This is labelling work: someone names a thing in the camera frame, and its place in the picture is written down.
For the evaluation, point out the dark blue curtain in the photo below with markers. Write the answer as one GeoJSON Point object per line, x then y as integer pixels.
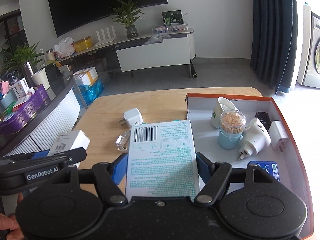
{"type": "Point", "coordinates": [272, 37]}

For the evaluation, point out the teal cardboard box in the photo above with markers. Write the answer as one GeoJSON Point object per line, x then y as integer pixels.
{"type": "Point", "coordinates": [162, 160]}

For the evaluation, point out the blue toothpick holder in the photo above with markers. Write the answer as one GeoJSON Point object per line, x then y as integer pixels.
{"type": "Point", "coordinates": [228, 140]}

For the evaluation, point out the white round plug adapter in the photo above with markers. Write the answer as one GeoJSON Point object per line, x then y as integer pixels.
{"type": "Point", "coordinates": [255, 140]}

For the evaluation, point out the white cardboard box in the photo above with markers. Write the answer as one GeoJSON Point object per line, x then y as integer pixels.
{"type": "Point", "coordinates": [72, 140]}

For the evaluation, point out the white and blue medicine box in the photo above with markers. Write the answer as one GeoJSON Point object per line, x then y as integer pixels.
{"type": "Point", "coordinates": [20, 87]}

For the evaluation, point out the white paper cup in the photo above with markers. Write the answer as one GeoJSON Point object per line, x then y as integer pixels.
{"type": "Point", "coordinates": [41, 80]}

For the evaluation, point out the purple gift box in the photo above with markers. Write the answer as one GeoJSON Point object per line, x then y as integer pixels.
{"type": "Point", "coordinates": [25, 115]}

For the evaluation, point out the dark wooden shelf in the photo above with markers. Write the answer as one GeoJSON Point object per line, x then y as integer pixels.
{"type": "Point", "coordinates": [11, 30]}

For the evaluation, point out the red and white medicine box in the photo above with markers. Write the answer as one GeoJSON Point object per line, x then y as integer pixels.
{"type": "Point", "coordinates": [22, 105]}

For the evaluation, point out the yellow box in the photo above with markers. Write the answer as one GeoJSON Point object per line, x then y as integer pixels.
{"type": "Point", "coordinates": [83, 44]}

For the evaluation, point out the small square white charger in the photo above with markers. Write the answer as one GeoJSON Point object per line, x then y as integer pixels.
{"type": "Point", "coordinates": [133, 116]}

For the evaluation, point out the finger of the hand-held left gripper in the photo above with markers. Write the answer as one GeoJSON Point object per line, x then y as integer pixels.
{"type": "Point", "coordinates": [75, 155]}

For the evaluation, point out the white plastic bag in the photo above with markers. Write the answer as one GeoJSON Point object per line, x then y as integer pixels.
{"type": "Point", "coordinates": [64, 47]}

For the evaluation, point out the green and black box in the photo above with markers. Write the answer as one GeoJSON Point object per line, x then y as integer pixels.
{"type": "Point", "coordinates": [172, 17]}

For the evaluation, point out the person's left hand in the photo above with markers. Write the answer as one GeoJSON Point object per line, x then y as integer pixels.
{"type": "Point", "coordinates": [7, 223]}

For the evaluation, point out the orange-rimmed cardboard box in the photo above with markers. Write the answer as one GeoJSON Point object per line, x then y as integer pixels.
{"type": "Point", "coordinates": [200, 130]}

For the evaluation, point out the black charger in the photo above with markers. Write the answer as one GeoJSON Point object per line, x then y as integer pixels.
{"type": "Point", "coordinates": [263, 118]}

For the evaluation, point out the white router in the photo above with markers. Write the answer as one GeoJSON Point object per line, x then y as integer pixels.
{"type": "Point", "coordinates": [105, 38]}

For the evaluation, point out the leafy green plant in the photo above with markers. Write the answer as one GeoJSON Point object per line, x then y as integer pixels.
{"type": "Point", "coordinates": [22, 55]}

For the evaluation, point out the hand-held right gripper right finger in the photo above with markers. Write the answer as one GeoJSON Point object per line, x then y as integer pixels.
{"type": "Point", "coordinates": [203, 166]}

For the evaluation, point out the potted plant in dark vase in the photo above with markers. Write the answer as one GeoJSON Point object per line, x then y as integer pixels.
{"type": "Point", "coordinates": [131, 31]}

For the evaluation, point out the black television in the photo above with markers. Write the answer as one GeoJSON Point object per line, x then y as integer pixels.
{"type": "Point", "coordinates": [100, 0]}

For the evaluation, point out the white television stand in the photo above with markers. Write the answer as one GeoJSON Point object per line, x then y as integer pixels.
{"type": "Point", "coordinates": [155, 53]}

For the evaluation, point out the white charger with prongs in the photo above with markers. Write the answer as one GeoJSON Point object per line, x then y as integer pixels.
{"type": "Point", "coordinates": [277, 132]}

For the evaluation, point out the white lidded jar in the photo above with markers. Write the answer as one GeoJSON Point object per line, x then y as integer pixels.
{"type": "Point", "coordinates": [49, 56]}

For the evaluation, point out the clear plastic organizer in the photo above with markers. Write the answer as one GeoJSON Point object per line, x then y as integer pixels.
{"type": "Point", "coordinates": [172, 28]}

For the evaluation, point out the round white ribbed table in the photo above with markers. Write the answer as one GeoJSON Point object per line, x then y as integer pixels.
{"type": "Point", "coordinates": [52, 120]}

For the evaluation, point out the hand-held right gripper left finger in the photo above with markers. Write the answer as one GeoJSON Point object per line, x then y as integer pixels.
{"type": "Point", "coordinates": [120, 167]}

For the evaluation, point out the clear plastic bag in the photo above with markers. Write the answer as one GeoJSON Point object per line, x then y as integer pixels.
{"type": "Point", "coordinates": [157, 39]}

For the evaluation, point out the clear glass bottle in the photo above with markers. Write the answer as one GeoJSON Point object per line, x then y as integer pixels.
{"type": "Point", "coordinates": [123, 141]}

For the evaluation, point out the metal thermos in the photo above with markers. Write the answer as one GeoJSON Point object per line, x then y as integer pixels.
{"type": "Point", "coordinates": [28, 73]}

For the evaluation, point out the white plug-in device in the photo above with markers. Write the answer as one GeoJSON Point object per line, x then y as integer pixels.
{"type": "Point", "coordinates": [220, 112]}

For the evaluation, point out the blue plastic bag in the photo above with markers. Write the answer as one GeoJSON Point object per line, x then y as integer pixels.
{"type": "Point", "coordinates": [91, 91]}

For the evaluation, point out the washing machine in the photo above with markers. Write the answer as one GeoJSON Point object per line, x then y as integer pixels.
{"type": "Point", "coordinates": [311, 55]}

